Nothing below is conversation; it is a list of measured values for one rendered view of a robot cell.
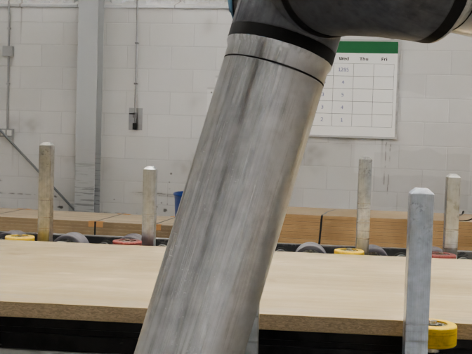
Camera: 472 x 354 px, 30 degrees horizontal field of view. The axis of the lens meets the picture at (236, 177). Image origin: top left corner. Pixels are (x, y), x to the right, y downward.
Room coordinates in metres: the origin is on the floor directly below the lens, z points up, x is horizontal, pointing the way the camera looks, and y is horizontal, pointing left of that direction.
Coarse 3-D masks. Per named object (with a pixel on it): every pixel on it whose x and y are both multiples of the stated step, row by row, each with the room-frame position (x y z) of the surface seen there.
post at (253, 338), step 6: (258, 306) 1.36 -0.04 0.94; (258, 312) 1.36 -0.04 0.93; (258, 318) 1.37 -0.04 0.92; (258, 324) 1.37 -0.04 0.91; (252, 330) 1.35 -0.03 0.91; (258, 330) 1.38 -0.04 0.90; (252, 336) 1.35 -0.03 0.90; (252, 342) 1.35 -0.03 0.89; (246, 348) 1.35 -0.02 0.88; (252, 348) 1.35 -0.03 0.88
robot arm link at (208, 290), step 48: (240, 0) 0.93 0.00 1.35; (240, 48) 0.91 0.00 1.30; (288, 48) 0.89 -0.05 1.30; (336, 48) 0.93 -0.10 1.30; (240, 96) 0.89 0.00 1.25; (288, 96) 0.89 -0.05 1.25; (240, 144) 0.88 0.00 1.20; (288, 144) 0.89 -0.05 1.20; (192, 192) 0.89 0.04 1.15; (240, 192) 0.87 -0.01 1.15; (288, 192) 0.90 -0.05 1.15; (192, 240) 0.87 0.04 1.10; (240, 240) 0.87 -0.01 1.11; (192, 288) 0.86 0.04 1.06; (240, 288) 0.87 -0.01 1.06; (144, 336) 0.88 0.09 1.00; (192, 336) 0.86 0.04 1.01; (240, 336) 0.88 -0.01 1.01
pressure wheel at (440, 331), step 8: (432, 320) 1.44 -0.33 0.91; (440, 320) 1.46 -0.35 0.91; (432, 328) 1.41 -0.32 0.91; (440, 328) 1.41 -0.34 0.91; (448, 328) 1.41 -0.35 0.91; (456, 328) 1.42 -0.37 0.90; (432, 336) 1.40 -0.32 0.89; (440, 336) 1.40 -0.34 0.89; (448, 336) 1.41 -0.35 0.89; (456, 336) 1.42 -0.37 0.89; (432, 344) 1.40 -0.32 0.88; (440, 344) 1.40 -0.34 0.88; (448, 344) 1.41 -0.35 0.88; (456, 344) 1.43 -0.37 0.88; (432, 352) 1.43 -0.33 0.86
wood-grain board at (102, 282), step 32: (0, 256) 2.06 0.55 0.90; (32, 256) 2.08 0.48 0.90; (64, 256) 2.10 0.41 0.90; (96, 256) 2.11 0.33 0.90; (128, 256) 2.13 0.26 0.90; (160, 256) 2.15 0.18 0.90; (288, 256) 2.21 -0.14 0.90; (320, 256) 2.23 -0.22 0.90; (352, 256) 2.25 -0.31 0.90; (384, 256) 2.27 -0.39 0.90; (0, 288) 1.67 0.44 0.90; (32, 288) 1.68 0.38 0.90; (64, 288) 1.69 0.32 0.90; (96, 288) 1.70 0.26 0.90; (128, 288) 1.71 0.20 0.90; (288, 288) 1.76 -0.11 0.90; (320, 288) 1.77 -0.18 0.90; (352, 288) 1.79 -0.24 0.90; (384, 288) 1.80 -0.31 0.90; (448, 288) 1.82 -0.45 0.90; (96, 320) 1.53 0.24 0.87; (128, 320) 1.53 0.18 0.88; (288, 320) 1.50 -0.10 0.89; (320, 320) 1.50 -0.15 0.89; (352, 320) 1.49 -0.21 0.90; (384, 320) 1.49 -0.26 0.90; (448, 320) 1.50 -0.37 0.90
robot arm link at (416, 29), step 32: (288, 0) 0.86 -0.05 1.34; (320, 0) 0.83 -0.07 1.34; (352, 0) 0.81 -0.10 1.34; (384, 0) 0.80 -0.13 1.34; (416, 0) 0.80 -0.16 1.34; (448, 0) 0.80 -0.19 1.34; (320, 32) 0.87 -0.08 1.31; (352, 32) 0.85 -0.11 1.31; (384, 32) 0.83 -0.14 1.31; (416, 32) 0.83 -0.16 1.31; (448, 32) 0.83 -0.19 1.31
